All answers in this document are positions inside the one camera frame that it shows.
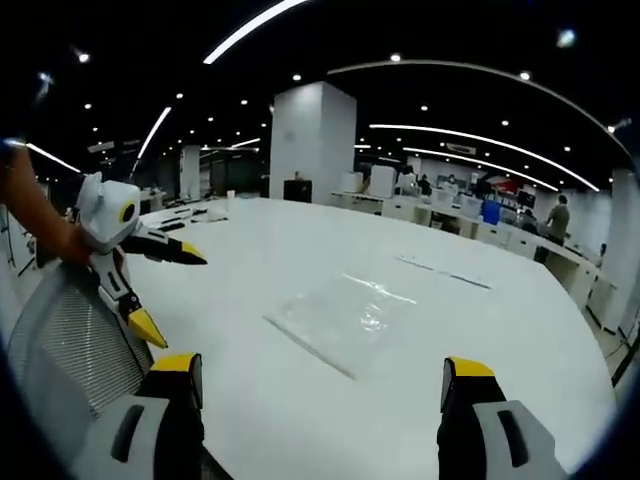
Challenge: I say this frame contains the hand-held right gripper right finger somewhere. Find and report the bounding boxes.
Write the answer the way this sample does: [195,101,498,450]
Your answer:
[436,355,570,480]

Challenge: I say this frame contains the dark flat tools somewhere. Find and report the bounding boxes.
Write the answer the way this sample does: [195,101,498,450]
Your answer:
[149,207,209,233]

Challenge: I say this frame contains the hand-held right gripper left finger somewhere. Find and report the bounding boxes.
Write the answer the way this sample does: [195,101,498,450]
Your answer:
[73,352,206,480]

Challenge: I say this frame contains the clear resealable bag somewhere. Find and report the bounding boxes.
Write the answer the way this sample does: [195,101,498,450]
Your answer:
[262,272,420,382]

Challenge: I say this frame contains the clear plastic strip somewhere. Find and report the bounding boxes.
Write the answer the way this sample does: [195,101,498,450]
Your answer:
[393,253,494,291]

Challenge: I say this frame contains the black box-shaped object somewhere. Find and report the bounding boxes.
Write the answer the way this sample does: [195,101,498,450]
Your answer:
[283,179,314,204]

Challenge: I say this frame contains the white counter row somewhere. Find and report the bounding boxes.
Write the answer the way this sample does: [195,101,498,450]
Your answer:
[329,188,619,329]

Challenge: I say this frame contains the grey mesh office chair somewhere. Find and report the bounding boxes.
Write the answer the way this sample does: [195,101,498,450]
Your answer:
[3,259,157,431]

